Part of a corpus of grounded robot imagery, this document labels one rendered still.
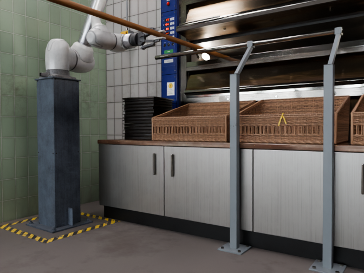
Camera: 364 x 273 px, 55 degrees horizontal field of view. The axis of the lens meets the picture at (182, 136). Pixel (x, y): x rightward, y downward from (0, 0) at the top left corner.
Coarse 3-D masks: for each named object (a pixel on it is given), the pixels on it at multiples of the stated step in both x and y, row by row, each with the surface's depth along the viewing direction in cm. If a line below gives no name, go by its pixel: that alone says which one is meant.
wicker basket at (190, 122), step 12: (180, 108) 259; (192, 108) 266; (204, 108) 261; (216, 108) 255; (228, 108) 250; (240, 108) 219; (156, 120) 230; (168, 120) 224; (180, 120) 219; (192, 120) 214; (204, 120) 210; (216, 120) 205; (228, 120) 205; (156, 132) 235; (168, 132) 224; (180, 132) 219; (192, 132) 214; (204, 132) 256; (216, 132) 206; (228, 132) 205
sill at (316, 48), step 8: (360, 40) 205; (296, 48) 226; (304, 48) 223; (312, 48) 221; (320, 48) 218; (328, 48) 215; (232, 56) 252; (240, 56) 248; (256, 56) 242; (264, 56) 238; (272, 56) 235; (192, 64) 272; (200, 64) 267; (208, 64) 264
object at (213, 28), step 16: (320, 0) 203; (336, 0) 198; (352, 0) 197; (240, 16) 232; (256, 16) 226; (272, 16) 224; (288, 16) 223; (304, 16) 221; (320, 16) 219; (192, 32) 261; (208, 32) 259; (224, 32) 256
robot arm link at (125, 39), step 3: (132, 33) 211; (123, 36) 211; (126, 36) 210; (129, 36) 209; (123, 39) 210; (126, 39) 209; (129, 39) 209; (123, 42) 211; (126, 42) 210; (129, 42) 209; (123, 45) 212; (126, 45) 211; (129, 45) 210; (132, 45) 211; (126, 48) 214; (129, 48) 214
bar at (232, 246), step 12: (288, 36) 192; (300, 36) 188; (312, 36) 185; (336, 36) 176; (204, 48) 222; (216, 48) 217; (228, 48) 213; (252, 48) 205; (336, 48) 170; (240, 72) 192; (324, 72) 160; (324, 84) 160; (324, 96) 160; (324, 108) 160; (324, 120) 161; (324, 132) 161; (324, 144) 161; (324, 156) 161; (324, 168) 161; (324, 180) 161; (324, 192) 161; (324, 204) 161; (324, 216) 162; (324, 228) 162; (324, 240) 162; (240, 252) 182; (324, 252) 162; (312, 264) 166; (324, 264) 162; (336, 264) 166
